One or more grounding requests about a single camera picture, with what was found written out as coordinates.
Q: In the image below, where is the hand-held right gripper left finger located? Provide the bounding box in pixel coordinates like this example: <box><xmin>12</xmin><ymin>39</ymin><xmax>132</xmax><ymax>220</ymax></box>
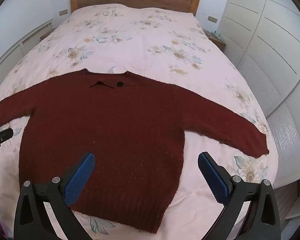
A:
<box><xmin>13</xmin><ymin>152</ymin><xmax>97</xmax><ymax>240</ymax></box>

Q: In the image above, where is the wooden nightstand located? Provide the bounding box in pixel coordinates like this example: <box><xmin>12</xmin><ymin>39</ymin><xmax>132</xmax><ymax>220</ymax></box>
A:
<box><xmin>206</xmin><ymin>29</ymin><xmax>227</xmax><ymax>52</ymax></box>

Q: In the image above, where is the white low wall cabinet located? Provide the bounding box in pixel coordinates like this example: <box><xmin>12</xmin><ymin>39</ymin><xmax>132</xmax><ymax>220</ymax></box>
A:
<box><xmin>0</xmin><ymin>20</ymin><xmax>53</xmax><ymax>85</ymax></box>

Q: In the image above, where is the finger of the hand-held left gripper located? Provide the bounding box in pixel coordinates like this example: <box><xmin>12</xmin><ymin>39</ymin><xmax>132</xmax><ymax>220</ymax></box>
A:
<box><xmin>0</xmin><ymin>127</ymin><xmax>14</xmax><ymax>158</ymax></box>

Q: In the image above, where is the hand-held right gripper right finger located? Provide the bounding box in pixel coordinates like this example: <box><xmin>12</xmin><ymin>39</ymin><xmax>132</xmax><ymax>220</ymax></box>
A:
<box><xmin>198</xmin><ymin>151</ymin><xmax>282</xmax><ymax>240</ymax></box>

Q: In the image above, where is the dark red knitted sweater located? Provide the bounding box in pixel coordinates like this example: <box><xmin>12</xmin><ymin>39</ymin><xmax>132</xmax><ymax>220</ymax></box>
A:
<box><xmin>0</xmin><ymin>68</ymin><xmax>270</xmax><ymax>234</ymax></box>

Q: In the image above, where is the white wardrobe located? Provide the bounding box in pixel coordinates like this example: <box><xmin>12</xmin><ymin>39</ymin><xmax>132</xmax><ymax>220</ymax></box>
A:
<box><xmin>218</xmin><ymin>0</ymin><xmax>300</xmax><ymax>188</ymax></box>

